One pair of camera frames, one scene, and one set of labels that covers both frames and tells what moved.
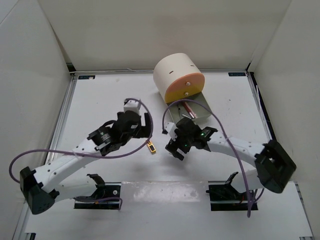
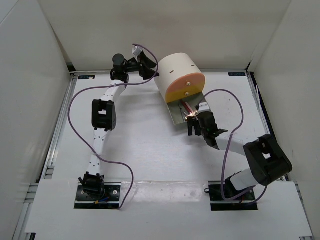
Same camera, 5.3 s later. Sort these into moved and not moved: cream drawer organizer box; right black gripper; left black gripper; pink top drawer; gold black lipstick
Moved: gold black lipstick; left black gripper; right black gripper
Not moved: cream drawer organizer box; pink top drawer
